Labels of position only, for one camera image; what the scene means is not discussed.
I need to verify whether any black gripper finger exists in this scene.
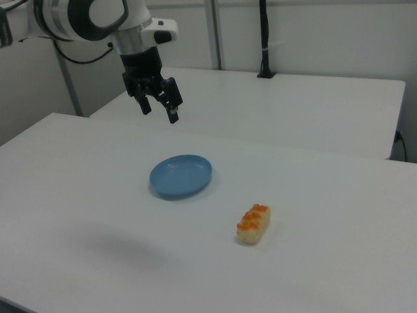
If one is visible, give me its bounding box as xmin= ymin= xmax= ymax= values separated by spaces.
xmin=153 ymin=76 xmax=184 ymax=125
xmin=132 ymin=83 xmax=152 ymax=115

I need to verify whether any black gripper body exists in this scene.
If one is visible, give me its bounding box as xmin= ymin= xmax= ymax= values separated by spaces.
xmin=119 ymin=46 xmax=165 ymax=98

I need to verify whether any bread with orange topping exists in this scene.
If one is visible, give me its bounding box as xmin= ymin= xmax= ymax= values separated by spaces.
xmin=235 ymin=203 xmax=272 ymax=245

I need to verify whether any blue oval plate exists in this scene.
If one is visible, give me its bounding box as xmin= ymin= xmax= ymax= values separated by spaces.
xmin=149 ymin=154 xmax=214 ymax=201

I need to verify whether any white table with side panel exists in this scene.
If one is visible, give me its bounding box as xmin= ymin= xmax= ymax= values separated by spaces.
xmin=89 ymin=67 xmax=407 ymax=161

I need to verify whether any black pole with base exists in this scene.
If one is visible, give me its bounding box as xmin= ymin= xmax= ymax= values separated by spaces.
xmin=257 ymin=0 xmax=277 ymax=80

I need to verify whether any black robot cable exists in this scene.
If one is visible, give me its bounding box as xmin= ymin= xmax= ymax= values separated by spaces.
xmin=51 ymin=38 xmax=115 ymax=64

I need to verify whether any grey partition post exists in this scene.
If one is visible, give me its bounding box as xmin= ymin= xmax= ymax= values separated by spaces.
xmin=53 ymin=40 xmax=84 ymax=117
xmin=205 ymin=0 xmax=226 ymax=70

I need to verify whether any black cable at table end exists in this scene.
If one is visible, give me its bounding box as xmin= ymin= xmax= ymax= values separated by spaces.
xmin=395 ymin=129 xmax=409 ymax=163

